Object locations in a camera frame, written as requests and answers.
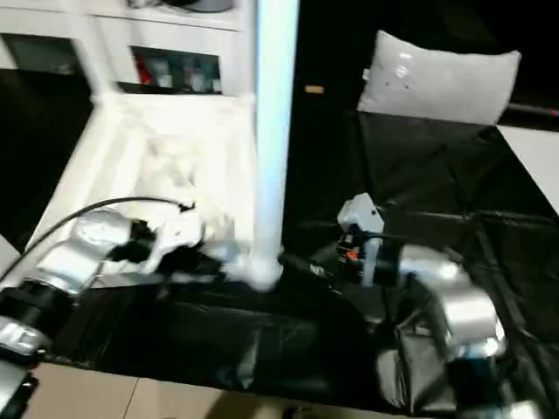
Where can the white plastic table top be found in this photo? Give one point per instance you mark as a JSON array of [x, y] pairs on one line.
[[153, 153]]

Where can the white plastic table leg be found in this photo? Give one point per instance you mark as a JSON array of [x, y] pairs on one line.
[[245, 48], [273, 131], [94, 48], [8, 257]]

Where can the black table mat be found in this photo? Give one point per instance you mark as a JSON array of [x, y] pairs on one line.
[[436, 196]]

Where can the small brown tag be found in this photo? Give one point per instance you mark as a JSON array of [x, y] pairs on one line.
[[314, 90]]

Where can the grey pillow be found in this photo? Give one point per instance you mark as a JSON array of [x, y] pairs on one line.
[[436, 83]]

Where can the white glass-door cabinet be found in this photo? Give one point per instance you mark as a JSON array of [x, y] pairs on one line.
[[153, 35]]

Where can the grey pot on cabinet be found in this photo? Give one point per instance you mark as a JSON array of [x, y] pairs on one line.
[[196, 4]]

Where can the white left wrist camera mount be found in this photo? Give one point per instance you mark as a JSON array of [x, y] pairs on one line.
[[179, 235]]

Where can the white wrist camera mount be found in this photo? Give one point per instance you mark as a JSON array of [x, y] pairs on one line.
[[364, 218], [179, 235]]

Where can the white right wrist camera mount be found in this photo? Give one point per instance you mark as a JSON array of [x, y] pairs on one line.
[[364, 218]]

